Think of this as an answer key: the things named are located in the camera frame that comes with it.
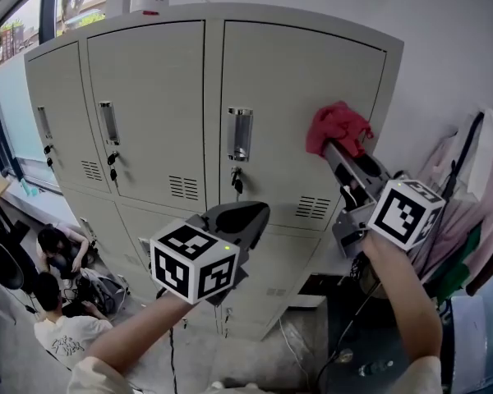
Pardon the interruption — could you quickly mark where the green hanging garment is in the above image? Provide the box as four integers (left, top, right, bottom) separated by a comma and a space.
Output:
429, 223, 484, 303

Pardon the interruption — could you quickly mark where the person's cream shirt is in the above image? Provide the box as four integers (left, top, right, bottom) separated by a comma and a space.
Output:
67, 355, 444, 394

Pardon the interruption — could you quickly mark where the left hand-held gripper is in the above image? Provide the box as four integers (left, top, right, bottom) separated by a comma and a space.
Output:
150, 201, 270, 307

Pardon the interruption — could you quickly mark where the set of black locker keys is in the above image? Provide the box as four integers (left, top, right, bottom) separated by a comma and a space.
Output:
43, 144, 244, 195

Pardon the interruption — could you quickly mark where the thin white cable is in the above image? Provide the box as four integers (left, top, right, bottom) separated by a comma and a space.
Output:
278, 318, 311, 389

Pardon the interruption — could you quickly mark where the person's left forearm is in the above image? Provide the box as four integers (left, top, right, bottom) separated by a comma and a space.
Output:
84, 291, 202, 375

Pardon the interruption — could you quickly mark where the black olive backpack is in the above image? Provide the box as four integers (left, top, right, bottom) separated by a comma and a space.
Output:
351, 252, 391, 299

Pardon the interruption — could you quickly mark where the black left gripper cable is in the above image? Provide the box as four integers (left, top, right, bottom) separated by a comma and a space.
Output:
168, 325, 178, 394

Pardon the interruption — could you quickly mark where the white and black appliance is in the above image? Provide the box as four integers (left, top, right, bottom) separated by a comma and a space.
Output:
74, 267, 131, 316

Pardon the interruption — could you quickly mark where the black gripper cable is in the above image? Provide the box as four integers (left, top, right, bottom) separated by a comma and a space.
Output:
315, 285, 381, 394
168, 325, 178, 394

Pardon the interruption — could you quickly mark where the white hanging garment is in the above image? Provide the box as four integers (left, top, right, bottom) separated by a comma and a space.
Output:
466, 108, 493, 196

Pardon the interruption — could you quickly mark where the beige metal locker cabinet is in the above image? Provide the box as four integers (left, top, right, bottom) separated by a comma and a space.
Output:
23, 2, 406, 342

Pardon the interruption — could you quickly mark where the dark box with white front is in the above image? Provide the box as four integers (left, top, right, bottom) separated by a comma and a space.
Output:
294, 274, 330, 309

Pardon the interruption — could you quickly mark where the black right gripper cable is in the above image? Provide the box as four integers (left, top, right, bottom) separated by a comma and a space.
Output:
315, 285, 381, 394

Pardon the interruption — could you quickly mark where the blue grey metal bin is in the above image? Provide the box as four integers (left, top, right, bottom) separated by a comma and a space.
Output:
437, 277, 493, 394

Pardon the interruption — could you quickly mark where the teal plastic object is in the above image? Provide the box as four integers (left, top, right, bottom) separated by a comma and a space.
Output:
20, 177, 40, 197

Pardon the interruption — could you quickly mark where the clear plastic bottle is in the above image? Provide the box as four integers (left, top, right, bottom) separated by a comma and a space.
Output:
357, 360, 395, 378

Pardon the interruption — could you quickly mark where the grey metal locker door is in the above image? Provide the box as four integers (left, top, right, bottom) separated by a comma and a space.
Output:
219, 19, 388, 232

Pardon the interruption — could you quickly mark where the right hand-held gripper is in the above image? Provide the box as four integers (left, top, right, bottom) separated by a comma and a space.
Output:
323, 140, 447, 259

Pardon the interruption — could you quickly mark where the dark framed glass window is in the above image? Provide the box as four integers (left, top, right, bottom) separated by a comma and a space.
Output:
0, 0, 110, 188

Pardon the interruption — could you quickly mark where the person's right forearm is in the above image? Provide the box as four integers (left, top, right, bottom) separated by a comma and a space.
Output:
361, 231, 444, 364

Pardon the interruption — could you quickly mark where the red wiping cloth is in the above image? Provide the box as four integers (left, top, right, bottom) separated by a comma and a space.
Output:
305, 100, 375, 159

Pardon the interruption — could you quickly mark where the clear plastic sheet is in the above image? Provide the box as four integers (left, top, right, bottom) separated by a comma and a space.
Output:
270, 314, 329, 389

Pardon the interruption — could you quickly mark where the black office chair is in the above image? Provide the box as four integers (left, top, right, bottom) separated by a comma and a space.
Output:
0, 240, 25, 291

